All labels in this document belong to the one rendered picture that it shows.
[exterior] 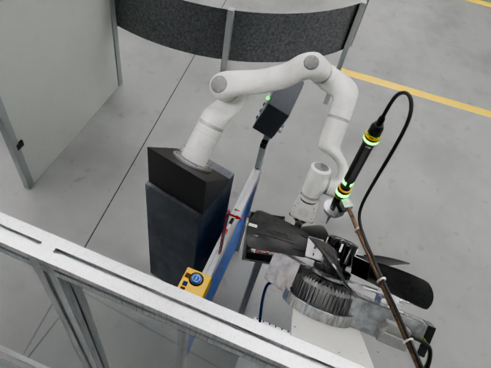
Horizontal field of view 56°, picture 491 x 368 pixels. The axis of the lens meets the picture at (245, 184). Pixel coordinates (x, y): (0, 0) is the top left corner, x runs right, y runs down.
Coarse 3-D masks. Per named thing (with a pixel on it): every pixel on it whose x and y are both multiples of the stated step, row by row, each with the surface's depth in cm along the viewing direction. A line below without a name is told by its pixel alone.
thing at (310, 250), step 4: (308, 236) 172; (308, 240) 171; (308, 244) 170; (312, 244) 170; (308, 248) 169; (312, 248) 169; (316, 248) 170; (308, 252) 168; (312, 252) 168; (316, 252) 169; (320, 252) 169; (308, 256) 167; (312, 256) 167; (316, 256) 168; (320, 256) 168; (320, 260) 167
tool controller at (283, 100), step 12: (300, 84) 219; (276, 96) 208; (288, 96) 211; (264, 108) 208; (276, 108) 205; (288, 108) 208; (264, 120) 213; (276, 120) 210; (264, 132) 219; (276, 132) 218
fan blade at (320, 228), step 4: (300, 228) 202; (304, 228) 201; (308, 228) 200; (312, 228) 199; (316, 228) 199; (320, 228) 198; (324, 228) 198; (308, 232) 194; (312, 232) 193; (316, 232) 193; (320, 232) 192; (324, 232) 191; (312, 236) 190; (316, 236) 189; (320, 236) 188; (324, 236) 187; (324, 240) 183
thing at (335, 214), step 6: (324, 204) 150; (336, 204) 144; (342, 204) 141; (348, 204) 141; (324, 210) 150; (330, 210) 149; (336, 210) 146; (342, 210) 142; (330, 216) 149; (336, 216) 147
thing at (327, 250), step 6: (312, 240) 140; (318, 240) 145; (318, 246) 140; (324, 246) 147; (330, 246) 156; (324, 252) 141; (330, 252) 148; (336, 252) 158; (330, 258) 141; (336, 258) 150; (336, 264) 143; (336, 270) 136; (342, 270) 156; (348, 288) 144
